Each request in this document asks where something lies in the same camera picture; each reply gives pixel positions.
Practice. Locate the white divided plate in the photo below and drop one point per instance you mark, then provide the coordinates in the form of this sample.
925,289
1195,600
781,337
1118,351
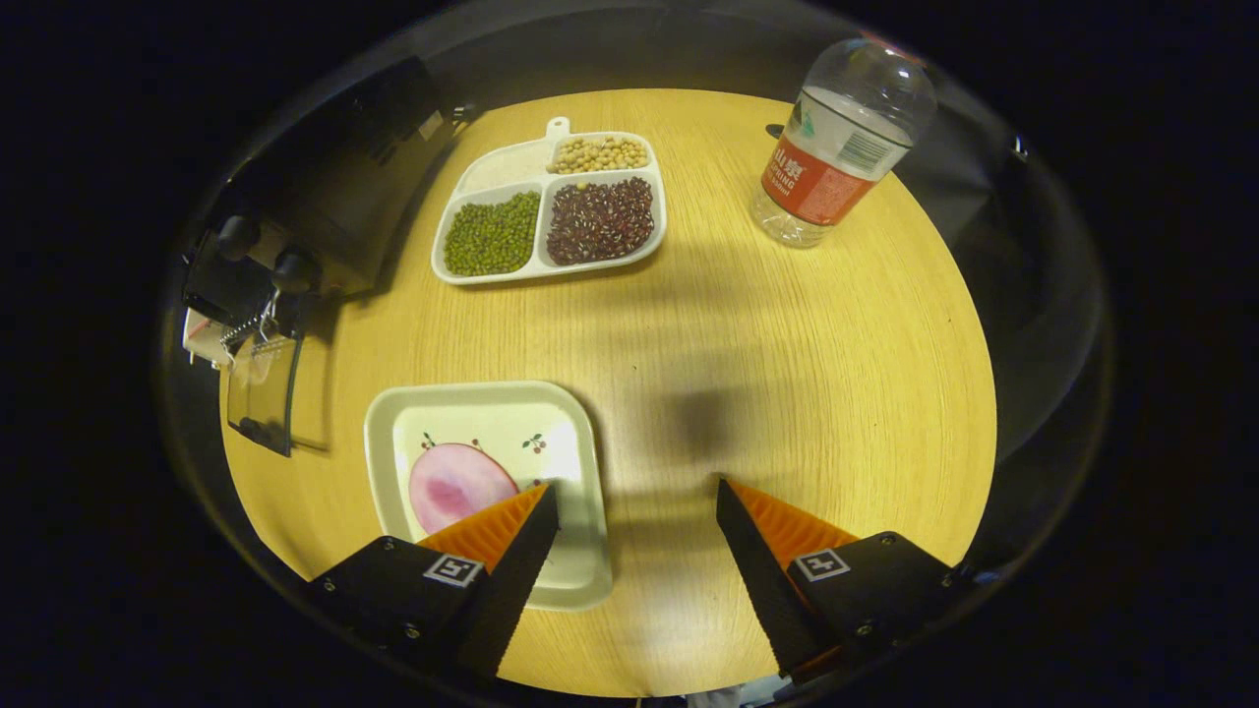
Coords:
540,228

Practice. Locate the cream square plate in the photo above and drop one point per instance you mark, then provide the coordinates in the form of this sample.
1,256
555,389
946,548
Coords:
492,413

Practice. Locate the black electric oven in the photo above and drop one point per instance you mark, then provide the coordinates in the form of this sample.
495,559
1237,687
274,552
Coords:
344,197

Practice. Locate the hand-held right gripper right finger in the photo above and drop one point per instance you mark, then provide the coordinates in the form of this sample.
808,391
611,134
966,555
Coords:
762,590

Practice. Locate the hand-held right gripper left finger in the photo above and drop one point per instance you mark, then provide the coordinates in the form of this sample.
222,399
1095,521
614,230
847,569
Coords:
511,590

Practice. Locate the pink ham slice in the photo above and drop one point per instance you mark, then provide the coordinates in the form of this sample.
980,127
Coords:
452,487

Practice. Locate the pile of green mung beans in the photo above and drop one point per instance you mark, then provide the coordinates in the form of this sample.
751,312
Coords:
492,234

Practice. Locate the clear water bottle red label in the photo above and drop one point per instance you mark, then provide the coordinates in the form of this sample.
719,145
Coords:
836,167

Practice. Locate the pile of red beans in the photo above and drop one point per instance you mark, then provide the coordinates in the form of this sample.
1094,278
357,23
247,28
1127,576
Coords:
600,221

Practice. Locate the white toaster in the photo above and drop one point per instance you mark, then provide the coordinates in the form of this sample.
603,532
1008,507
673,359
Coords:
205,344

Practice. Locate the pile of soybeans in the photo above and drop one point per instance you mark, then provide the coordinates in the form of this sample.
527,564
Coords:
598,154

